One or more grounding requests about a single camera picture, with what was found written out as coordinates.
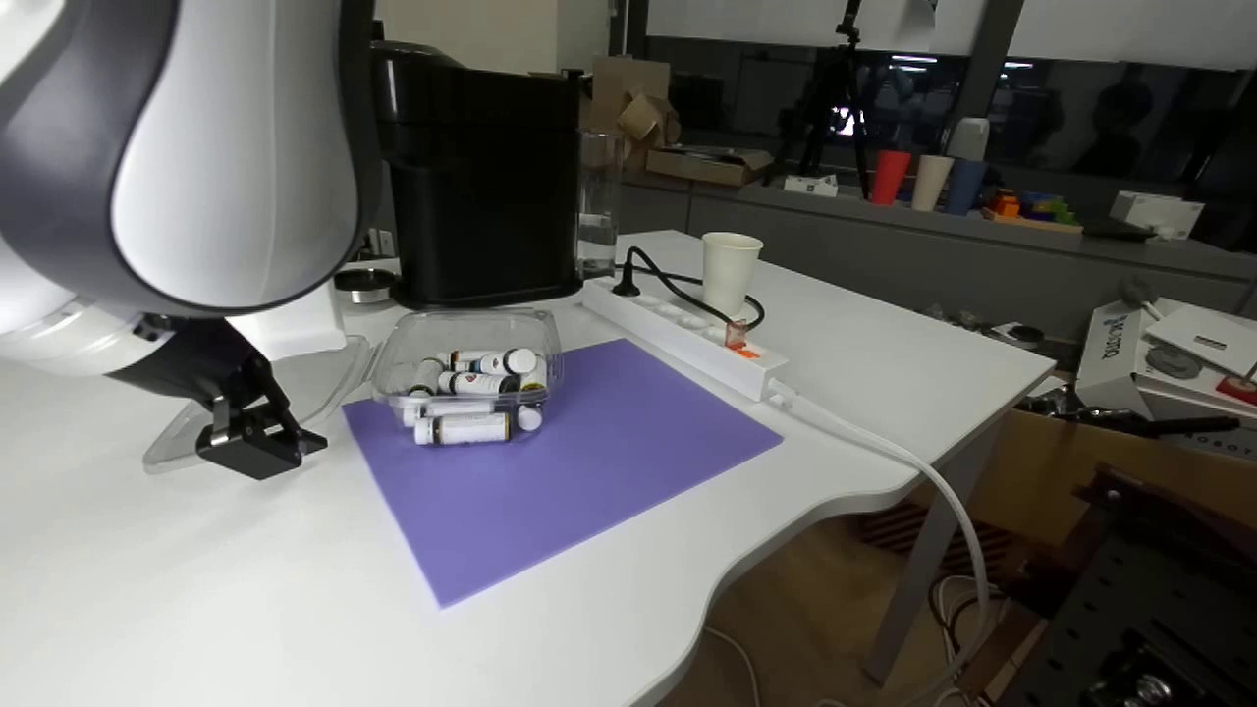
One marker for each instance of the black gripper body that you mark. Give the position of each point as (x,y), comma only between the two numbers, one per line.
(200,360)

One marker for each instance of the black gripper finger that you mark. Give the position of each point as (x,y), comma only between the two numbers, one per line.
(255,441)

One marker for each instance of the clear plastic lid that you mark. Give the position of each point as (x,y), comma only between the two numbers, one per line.
(313,384)

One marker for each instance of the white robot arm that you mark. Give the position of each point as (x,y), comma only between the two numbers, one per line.
(169,168)

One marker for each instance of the clear plastic bowl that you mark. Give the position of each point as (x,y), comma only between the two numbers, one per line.
(412,360)

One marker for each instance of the white marker in bowl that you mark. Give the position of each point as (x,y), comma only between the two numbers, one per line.
(496,361)

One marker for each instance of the round black drip tray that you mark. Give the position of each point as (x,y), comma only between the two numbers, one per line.
(368,284)

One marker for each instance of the white marker front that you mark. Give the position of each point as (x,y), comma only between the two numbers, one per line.
(461,428)

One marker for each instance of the black coffee machine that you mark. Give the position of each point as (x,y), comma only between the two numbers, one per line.
(483,177)

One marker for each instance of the purple mat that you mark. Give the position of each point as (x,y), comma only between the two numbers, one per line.
(623,439)

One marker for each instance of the clear water tank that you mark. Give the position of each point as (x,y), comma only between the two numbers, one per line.
(600,202)

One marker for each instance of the white power strip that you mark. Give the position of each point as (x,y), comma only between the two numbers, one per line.
(687,340)

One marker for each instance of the brown cardboard box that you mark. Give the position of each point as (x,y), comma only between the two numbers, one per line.
(635,106)

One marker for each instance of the white paper cup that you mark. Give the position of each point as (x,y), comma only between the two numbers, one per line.
(729,272)

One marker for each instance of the red cup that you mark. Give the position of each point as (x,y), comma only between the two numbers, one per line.
(889,174)

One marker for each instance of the beige cup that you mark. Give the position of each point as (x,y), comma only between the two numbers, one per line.
(927,181)

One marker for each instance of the blue cup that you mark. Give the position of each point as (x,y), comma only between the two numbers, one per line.
(964,185)

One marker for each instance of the white cardboard box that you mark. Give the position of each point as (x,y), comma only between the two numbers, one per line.
(1167,360)

